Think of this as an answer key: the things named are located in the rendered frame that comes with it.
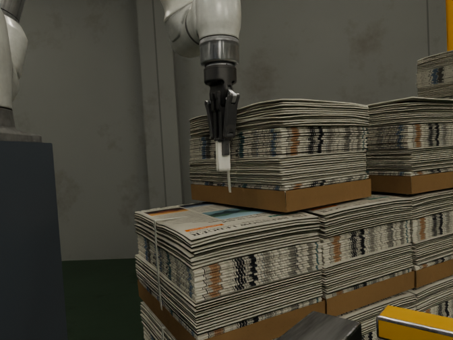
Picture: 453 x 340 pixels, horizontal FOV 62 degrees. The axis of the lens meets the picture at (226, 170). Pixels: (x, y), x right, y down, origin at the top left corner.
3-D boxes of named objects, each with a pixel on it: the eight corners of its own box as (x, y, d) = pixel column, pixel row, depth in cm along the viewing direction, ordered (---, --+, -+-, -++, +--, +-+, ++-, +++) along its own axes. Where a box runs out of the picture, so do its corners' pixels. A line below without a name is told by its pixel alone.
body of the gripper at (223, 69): (243, 63, 84) (245, 105, 84) (225, 71, 91) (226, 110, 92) (214, 61, 80) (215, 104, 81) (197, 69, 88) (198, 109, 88)
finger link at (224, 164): (228, 140, 87) (229, 140, 86) (228, 171, 87) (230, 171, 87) (216, 140, 86) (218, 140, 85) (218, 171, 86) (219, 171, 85)
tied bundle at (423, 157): (305, 188, 123) (302, 117, 122) (368, 180, 137) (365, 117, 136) (410, 197, 90) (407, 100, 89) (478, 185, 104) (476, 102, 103)
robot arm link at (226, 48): (226, 49, 92) (227, 73, 92) (192, 44, 87) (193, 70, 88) (246, 38, 84) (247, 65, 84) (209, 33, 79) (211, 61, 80)
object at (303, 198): (237, 206, 87) (236, 187, 87) (321, 192, 104) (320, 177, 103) (286, 212, 74) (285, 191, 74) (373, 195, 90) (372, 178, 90)
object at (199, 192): (191, 199, 105) (190, 183, 105) (267, 189, 121) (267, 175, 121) (223, 204, 92) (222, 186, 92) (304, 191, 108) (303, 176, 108)
